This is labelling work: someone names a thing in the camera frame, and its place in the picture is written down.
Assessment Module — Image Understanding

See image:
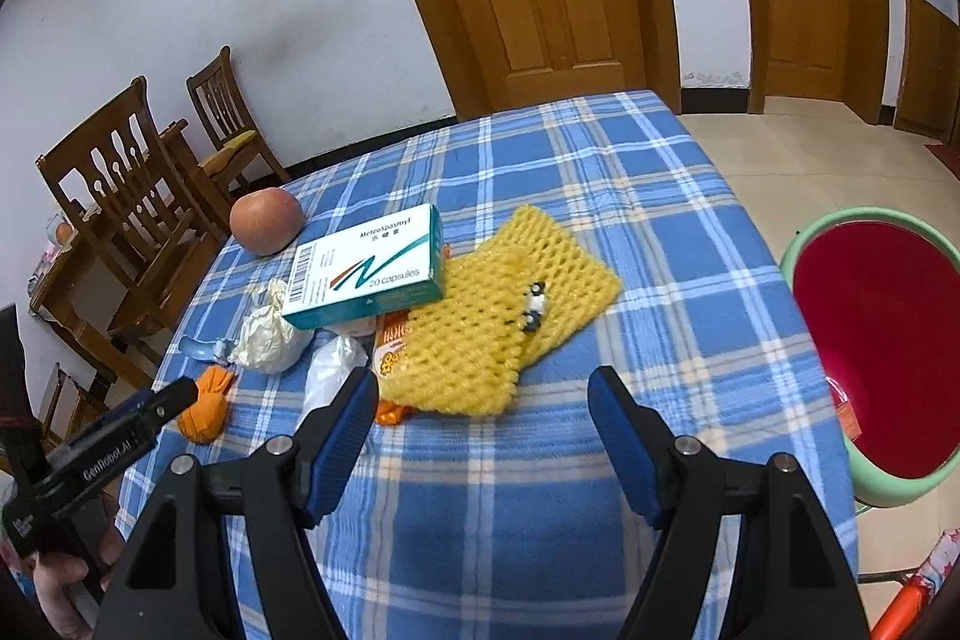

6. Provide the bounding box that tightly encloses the orange snack packet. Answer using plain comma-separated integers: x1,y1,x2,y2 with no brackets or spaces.
371,310,421,427

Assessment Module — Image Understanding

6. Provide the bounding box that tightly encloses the small wooden cabinet door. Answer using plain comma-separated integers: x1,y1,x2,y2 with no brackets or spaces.
892,0,960,142

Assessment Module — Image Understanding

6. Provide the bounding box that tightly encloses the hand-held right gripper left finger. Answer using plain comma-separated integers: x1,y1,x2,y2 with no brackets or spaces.
94,370,380,640

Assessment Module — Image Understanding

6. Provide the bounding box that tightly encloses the person's left hand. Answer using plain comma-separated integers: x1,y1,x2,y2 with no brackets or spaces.
34,520,125,640

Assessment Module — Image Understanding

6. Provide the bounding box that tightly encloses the large wooden chair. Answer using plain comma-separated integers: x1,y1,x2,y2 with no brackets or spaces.
34,76,226,341

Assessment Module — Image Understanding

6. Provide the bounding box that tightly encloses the small wooden chair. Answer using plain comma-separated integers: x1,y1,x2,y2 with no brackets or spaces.
161,46,290,199

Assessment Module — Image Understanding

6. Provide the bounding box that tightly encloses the blue plaid tablecloth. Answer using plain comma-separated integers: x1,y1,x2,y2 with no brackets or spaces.
116,89,860,640

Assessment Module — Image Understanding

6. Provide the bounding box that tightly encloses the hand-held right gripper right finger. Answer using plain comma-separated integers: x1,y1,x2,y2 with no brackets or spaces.
589,366,871,640

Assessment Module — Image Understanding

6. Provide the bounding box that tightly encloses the wooden side table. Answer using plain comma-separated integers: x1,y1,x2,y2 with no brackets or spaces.
30,220,158,393

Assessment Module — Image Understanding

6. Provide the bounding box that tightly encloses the yellow foam fruit net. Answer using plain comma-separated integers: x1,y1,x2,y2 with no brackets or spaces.
375,250,530,416
450,203,623,356

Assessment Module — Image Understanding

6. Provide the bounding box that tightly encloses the small frog toy keychain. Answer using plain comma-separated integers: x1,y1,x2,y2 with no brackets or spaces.
516,282,550,332

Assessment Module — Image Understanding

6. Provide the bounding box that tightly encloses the red apple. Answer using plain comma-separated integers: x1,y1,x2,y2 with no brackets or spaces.
229,188,305,256

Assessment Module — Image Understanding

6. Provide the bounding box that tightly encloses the cream paper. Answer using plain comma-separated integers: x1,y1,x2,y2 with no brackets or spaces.
231,280,316,375

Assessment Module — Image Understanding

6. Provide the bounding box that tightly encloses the green basin red inside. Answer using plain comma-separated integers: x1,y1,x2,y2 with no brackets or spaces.
780,206,960,510

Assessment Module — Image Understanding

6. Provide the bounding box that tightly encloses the orange crumpled bag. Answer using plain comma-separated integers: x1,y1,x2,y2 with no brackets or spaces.
178,366,235,444

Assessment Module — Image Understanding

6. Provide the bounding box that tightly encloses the white crumpled cloth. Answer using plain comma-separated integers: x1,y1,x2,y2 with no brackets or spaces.
302,325,376,431

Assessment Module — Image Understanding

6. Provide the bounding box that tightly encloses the small orange box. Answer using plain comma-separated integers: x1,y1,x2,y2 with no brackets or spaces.
829,377,863,438

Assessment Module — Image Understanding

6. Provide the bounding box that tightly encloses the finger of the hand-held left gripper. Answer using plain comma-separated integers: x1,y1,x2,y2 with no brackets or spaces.
94,377,200,444

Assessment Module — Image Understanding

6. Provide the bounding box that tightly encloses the orange stick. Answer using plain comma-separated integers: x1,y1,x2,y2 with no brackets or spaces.
874,580,931,640

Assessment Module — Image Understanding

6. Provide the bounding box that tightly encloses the white teal medicine box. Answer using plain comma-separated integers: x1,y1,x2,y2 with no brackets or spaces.
281,203,447,331

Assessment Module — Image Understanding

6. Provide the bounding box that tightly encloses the red patterned wrapper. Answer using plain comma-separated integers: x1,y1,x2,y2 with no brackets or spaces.
919,527,960,592

